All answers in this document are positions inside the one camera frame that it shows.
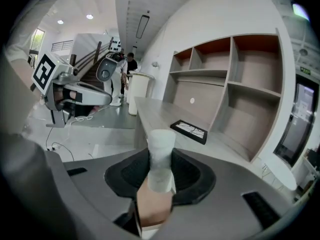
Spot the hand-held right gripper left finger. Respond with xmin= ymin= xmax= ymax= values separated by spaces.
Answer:
xmin=44 ymin=147 xmax=151 ymax=240

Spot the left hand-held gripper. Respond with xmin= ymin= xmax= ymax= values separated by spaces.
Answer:
xmin=31 ymin=52 xmax=113 ymax=129

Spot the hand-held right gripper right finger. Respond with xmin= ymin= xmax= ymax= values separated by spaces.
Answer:
xmin=149 ymin=147 xmax=297 ymax=240

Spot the small white ball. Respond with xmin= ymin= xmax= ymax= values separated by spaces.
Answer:
xmin=147 ymin=128 xmax=177 ymax=194

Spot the person's left forearm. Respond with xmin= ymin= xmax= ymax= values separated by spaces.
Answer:
xmin=6 ymin=56 xmax=38 ymax=92

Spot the person's left hand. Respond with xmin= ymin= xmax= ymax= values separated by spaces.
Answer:
xmin=56 ymin=88 xmax=76 ymax=103

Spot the white humanoid robot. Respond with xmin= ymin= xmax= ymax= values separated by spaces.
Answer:
xmin=95 ymin=51 xmax=126 ymax=108

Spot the dark wooden staircase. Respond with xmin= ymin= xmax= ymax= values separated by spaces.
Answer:
xmin=71 ymin=37 xmax=113 ymax=90

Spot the round white side table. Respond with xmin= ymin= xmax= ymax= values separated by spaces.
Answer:
xmin=259 ymin=156 xmax=299 ymax=192

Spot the grey wooden desk with shelves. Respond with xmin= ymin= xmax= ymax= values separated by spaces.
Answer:
xmin=134 ymin=28 xmax=287 ymax=164

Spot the long black ceiling lamp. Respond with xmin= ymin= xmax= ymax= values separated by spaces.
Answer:
xmin=135 ymin=14 xmax=151 ymax=39

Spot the cream printed shirt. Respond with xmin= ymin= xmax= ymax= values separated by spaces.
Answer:
xmin=3 ymin=0 xmax=55 ymax=65

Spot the dark glass door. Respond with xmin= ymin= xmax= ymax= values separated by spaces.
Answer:
xmin=273 ymin=73 xmax=320 ymax=169

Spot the white floor cable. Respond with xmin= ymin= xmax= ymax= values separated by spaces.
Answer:
xmin=71 ymin=114 xmax=94 ymax=123

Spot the white ribbed pedestal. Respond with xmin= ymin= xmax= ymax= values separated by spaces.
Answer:
xmin=126 ymin=70 xmax=156 ymax=117

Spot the black floor cable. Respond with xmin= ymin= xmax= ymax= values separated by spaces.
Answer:
xmin=45 ymin=125 xmax=76 ymax=160

